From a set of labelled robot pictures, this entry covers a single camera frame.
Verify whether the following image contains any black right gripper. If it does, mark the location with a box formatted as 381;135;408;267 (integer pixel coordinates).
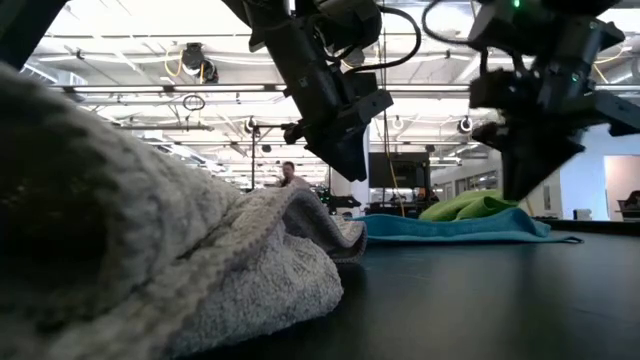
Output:
471;18;627;202

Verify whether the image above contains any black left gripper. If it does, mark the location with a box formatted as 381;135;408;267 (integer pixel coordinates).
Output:
263;18;371;184

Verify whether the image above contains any lime green microfiber towel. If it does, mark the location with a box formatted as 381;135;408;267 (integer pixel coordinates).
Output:
418;188;521;223

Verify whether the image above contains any sky blue microfiber towel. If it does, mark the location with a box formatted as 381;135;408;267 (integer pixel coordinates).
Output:
352;206;585;246

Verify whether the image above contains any grey waffle-weave towel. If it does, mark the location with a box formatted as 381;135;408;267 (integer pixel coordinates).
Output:
0;62;369;360

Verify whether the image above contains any white building pillar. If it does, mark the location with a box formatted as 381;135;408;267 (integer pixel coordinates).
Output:
329;129;372;217

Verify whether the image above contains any black monitor screen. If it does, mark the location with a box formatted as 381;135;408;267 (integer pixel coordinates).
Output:
368;151;432;190

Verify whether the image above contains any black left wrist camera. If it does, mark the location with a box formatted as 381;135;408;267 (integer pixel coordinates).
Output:
343;71;395;133

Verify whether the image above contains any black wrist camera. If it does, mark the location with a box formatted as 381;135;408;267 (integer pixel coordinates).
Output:
343;71;395;133
468;68;507;110

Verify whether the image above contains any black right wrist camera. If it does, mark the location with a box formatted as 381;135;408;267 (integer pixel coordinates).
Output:
468;68;507;110

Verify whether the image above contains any black metal rig frame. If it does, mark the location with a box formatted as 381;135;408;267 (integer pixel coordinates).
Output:
248;122;331;197

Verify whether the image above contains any black table frame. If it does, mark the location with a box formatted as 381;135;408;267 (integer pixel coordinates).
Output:
542;218;640;236

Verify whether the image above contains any black ceiling cable reel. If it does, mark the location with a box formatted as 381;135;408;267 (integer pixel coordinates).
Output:
179;41;220;85

